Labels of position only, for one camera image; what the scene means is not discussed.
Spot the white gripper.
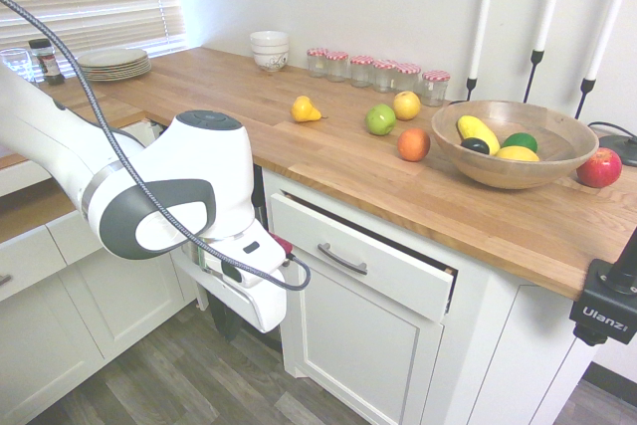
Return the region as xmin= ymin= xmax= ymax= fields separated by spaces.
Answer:
xmin=178 ymin=220 xmax=294 ymax=343

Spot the white drawer with wooden inside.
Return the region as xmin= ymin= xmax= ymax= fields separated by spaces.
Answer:
xmin=268 ymin=189 xmax=458 ymax=322

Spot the white cabinet door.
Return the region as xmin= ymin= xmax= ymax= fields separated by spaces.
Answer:
xmin=280 ymin=253 xmax=446 ymax=425

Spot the white corner cabinet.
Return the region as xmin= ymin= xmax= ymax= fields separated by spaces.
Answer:
xmin=0 ymin=113 xmax=210 ymax=425

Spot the yellow pear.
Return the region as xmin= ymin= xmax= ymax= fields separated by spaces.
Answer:
xmin=291 ymin=95 xmax=329 ymax=123

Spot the green apple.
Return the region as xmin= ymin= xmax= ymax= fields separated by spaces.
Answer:
xmin=364 ymin=104 xmax=398 ymax=137

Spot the orange fruit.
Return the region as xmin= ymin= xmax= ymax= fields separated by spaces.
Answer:
xmin=396 ymin=127 xmax=432 ymax=162

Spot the white bowl with pattern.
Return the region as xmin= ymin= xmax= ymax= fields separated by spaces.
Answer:
xmin=251 ymin=46 xmax=290 ymax=72

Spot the glass jar red checked lid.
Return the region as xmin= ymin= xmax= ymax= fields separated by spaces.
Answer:
xmin=325 ymin=51 xmax=349 ymax=83
xmin=372 ymin=59 xmax=398 ymax=94
xmin=349 ymin=55 xmax=375 ymax=89
xmin=306 ymin=48 xmax=328 ymax=79
xmin=393 ymin=63 xmax=422 ymax=96
xmin=421 ymin=70 xmax=452 ymax=107

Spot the white kitchen cabinet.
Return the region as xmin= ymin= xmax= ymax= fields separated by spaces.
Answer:
xmin=261 ymin=165 xmax=598 ymax=425

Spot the yellow apple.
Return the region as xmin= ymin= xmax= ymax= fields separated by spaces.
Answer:
xmin=392 ymin=90 xmax=422 ymax=121

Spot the stack of grey plates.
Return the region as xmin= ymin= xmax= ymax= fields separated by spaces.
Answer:
xmin=75 ymin=48 xmax=152 ymax=82

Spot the black avocado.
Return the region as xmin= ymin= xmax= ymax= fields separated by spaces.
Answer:
xmin=459 ymin=137 xmax=492 ymax=156

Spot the large wooden bowl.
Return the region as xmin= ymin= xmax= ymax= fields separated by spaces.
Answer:
xmin=430 ymin=100 xmax=600 ymax=191

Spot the yellow banana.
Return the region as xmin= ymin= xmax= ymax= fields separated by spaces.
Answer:
xmin=456 ymin=114 xmax=501 ymax=156

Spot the spice jar black lid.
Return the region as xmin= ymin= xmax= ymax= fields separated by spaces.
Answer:
xmin=28 ymin=38 xmax=66 ymax=87

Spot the clear drinking glass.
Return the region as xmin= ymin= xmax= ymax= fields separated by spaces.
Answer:
xmin=0 ymin=48 xmax=34 ymax=84

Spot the yellow mango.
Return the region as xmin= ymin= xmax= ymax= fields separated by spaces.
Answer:
xmin=495 ymin=145 xmax=541 ymax=163

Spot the green lime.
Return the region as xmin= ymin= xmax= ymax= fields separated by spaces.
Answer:
xmin=501 ymin=131 xmax=539 ymax=153

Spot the black Ulanzi clamp stand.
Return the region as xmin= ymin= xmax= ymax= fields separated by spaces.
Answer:
xmin=568 ymin=225 xmax=637 ymax=347

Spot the tall white candle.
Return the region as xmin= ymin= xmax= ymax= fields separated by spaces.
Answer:
xmin=585 ymin=0 xmax=637 ymax=82
xmin=469 ymin=0 xmax=500 ymax=81
xmin=532 ymin=0 xmax=572 ymax=53

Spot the red apple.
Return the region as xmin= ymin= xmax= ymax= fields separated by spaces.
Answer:
xmin=576 ymin=146 xmax=624 ymax=189

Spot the black round stand base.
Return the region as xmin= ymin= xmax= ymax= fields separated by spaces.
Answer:
xmin=588 ymin=120 xmax=637 ymax=168

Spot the grey braided cable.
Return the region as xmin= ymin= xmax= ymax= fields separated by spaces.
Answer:
xmin=0 ymin=0 xmax=313 ymax=293

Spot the grey and red wrist camera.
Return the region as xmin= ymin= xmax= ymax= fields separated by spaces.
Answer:
xmin=271 ymin=234 xmax=296 ymax=258

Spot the silver drawer bar handle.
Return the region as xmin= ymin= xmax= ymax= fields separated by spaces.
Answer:
xmin=317 ymin=242 xmax=369 ymax=276

